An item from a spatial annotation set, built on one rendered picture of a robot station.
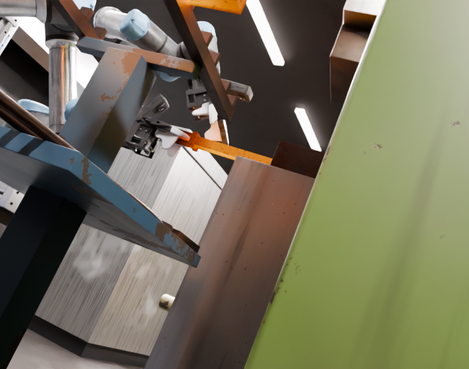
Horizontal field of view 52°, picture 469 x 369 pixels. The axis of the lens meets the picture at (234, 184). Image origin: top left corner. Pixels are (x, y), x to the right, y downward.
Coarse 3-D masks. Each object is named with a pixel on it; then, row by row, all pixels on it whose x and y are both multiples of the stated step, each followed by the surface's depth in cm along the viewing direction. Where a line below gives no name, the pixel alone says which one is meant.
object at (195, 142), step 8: (192, 136) 116; (184, 144) 119; (192, 144) 116; (200, 144) 116; (208, 144) 116; (216, 144) 115; (224, 144) 115; (216, 152) 116; (224, 152) 114; (232, 152) 114; (240, 152) 113; (248, 152) 113; (256, 160) 111; (264, 160) 111
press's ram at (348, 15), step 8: (352, 0) 109; (360, 0) 109; (368, 0) 108; (376, 0) 108; (344, 8) 109; (352, 8) 108; (360, 8) 108; (368, 8) 108; (376, 8) 107; (344, 16) 111; (352, 16) 110; (360, 16) 109; (368, 16) 108; (376, 16) 107; (344, 24) 113; (352, 24) 112; (360, 24) 111; (368, 24) 110
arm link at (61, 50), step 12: (48, 24) 133; (48, 36) 134; (60, 36) 133; (72, 36) 135; (48, 48) 137; (60, 48) 134; (72, 48) 136; (60, 60) 134; (72, 60) 136; (60, 72) 134; (72, 72) 136; (60, 84) 134; (72, 84) 136; (60, 96) 133; (72, 96) 135; (60, 108) 133; (60, 120) 133
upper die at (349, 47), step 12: (348, 36) 112; (360, 36) 111; (336, 48) 111; (348, 48) 110; (360, 48) 110; (336, 60) 111; (348, 60) 109; (360, 60) 109; (336, 72) 116; (348, 72) 114; (336, 84) 120; (348, 84) 118; (336, 96) 125
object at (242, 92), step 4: (232, 84) 120; (236, 84) 120; (240, 84) 120; (232, 88) 120; (236, 88) 120; (240, 88) 119; (244, 88) 119; (248, 88) 119; (228, 92) 122; (232, 92) 121; (236, 92) 120; (240, 92) 119; (244, 92) 119; (248, 92) 119; (236, 96) 121; (240, 96) 120; (244, 96) 120; (248, 96) 119; (244, 100) 121; (248, 100) 121
